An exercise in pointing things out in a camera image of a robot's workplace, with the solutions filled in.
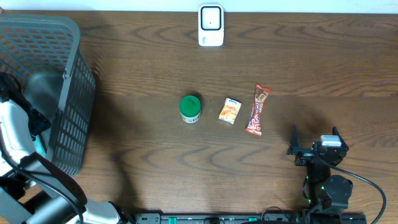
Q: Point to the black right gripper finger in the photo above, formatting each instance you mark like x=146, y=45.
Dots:
x=294, y=147
x=336, y=133

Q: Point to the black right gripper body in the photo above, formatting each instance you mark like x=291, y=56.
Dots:
x=305, y=157

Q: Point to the red Top chocolate bar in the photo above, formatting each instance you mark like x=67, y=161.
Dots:
x=260, y=96

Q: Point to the orange tissue pack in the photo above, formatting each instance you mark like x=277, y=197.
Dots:
x=230, y=110

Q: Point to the green lid jar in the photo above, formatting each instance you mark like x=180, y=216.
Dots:
x=190, y=109

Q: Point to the teal wet wipes pack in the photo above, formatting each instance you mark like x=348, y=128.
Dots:
x=39, y=147

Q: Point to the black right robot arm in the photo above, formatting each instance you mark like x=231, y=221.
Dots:
x=327, y=194

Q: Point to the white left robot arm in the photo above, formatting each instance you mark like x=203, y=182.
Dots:
x=33, y=190

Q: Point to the white barcode scanner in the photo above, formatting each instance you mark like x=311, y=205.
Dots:
x=210, y=25

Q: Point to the grey plastic basket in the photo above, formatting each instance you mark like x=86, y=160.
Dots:
x=43, y=54

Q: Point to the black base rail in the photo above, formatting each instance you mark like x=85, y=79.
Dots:
x=268, y=217

